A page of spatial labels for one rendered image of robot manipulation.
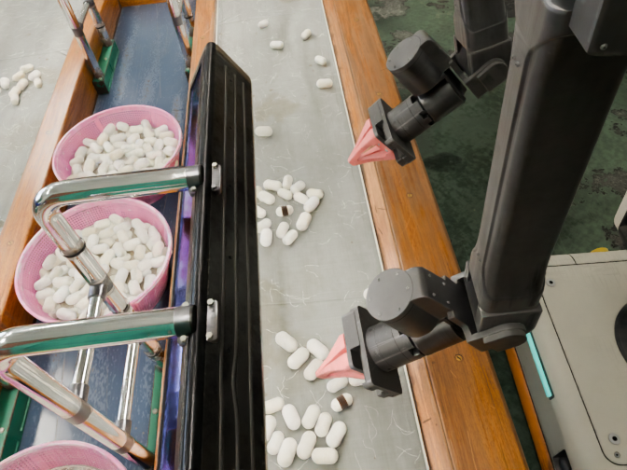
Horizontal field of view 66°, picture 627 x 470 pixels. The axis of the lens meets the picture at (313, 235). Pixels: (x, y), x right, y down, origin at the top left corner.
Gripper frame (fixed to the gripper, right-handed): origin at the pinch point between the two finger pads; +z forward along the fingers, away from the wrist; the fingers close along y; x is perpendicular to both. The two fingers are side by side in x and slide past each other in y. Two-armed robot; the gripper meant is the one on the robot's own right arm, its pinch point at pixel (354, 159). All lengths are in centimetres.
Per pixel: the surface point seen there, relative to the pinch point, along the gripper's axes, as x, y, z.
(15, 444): -23, 34, 55
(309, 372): 0.5, 31.7, 15.1
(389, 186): 11.6, -1.6, 0.8
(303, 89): 4.7, -37.5, 12.2
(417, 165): 15.6, -6.3, -4.0
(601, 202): 131, -51, -22
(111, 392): -14, 28, 45
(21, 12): -47, -90, 73
